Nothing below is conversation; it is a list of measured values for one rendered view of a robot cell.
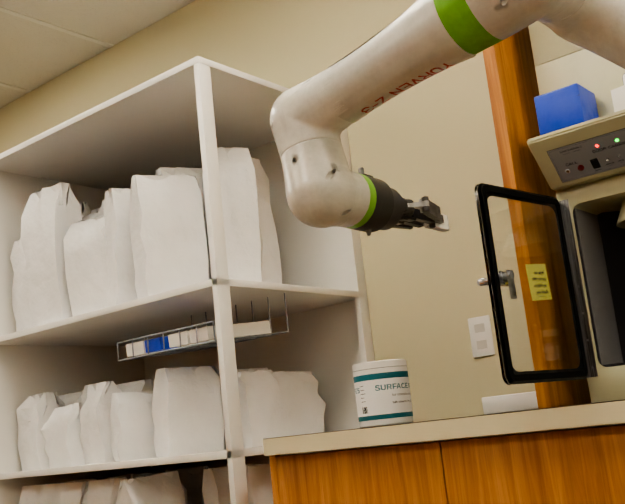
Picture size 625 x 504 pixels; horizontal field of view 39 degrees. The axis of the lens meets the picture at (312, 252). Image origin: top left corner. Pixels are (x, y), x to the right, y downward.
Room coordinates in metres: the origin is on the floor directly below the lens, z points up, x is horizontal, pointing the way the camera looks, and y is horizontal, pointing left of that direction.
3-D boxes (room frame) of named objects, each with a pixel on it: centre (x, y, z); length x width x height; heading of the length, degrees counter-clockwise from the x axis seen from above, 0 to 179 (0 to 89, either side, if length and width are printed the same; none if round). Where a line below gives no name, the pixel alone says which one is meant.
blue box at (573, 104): (1.82, -0.58, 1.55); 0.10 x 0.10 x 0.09; 52
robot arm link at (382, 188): (1.42, -0.10, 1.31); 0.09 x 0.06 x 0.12; 52
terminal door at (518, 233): (1.79, -0.44, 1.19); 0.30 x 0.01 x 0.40; 134
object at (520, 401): (2.12, -0.46, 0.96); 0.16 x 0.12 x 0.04; 61
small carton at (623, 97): (1.74, -0.69, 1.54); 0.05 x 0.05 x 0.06; 40
